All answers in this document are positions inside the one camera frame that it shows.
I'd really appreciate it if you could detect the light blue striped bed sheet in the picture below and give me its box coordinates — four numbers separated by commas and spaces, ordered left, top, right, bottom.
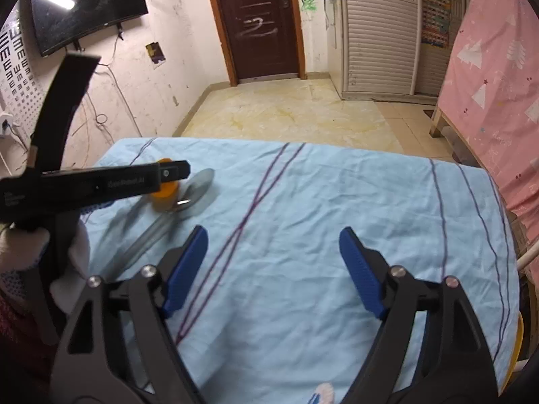
80, 136, 520, 404

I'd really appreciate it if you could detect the yellow round container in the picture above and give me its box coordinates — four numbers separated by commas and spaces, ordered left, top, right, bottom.
149, 158, 182, 211

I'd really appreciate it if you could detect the white slatted wardrobe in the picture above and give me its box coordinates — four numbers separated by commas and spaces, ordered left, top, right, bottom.
332, 0, 470, 102

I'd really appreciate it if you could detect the pink printed curtain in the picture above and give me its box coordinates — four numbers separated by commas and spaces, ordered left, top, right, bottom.
438, 0, 539, 253

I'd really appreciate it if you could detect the metal spoon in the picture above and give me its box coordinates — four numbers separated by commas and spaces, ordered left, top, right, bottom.
101, 168, 217, 274

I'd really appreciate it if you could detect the black wall television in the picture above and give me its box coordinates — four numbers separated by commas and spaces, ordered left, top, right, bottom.
29, 0, 149, 57

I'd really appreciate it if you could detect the wooden bed frame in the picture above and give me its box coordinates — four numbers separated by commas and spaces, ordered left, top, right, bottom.
429, 105, 485, 169

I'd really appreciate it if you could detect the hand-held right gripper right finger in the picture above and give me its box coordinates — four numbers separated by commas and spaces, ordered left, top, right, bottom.
339, 226, 500, 404

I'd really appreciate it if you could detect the colourful wall poster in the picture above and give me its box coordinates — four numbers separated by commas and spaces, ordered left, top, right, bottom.
421, 0, 452, 49

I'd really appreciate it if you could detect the dark brown door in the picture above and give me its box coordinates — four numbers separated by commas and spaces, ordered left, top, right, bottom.
202, 0, 306, 87

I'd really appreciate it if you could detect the black wall cable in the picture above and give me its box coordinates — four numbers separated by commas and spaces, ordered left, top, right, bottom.
65, 29, 141, 139

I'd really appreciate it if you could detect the person's left hand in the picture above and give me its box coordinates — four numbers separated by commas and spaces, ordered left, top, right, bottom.
0, 223, 91, 316

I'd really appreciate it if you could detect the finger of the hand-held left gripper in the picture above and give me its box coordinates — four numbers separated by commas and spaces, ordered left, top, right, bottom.
159, 161, 191, 183

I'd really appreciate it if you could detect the eye test chart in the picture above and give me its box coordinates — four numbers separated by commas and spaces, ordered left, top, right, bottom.
0, 17, 47, 135

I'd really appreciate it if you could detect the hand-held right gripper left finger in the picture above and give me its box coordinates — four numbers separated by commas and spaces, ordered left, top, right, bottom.
50, 225, 209, 404

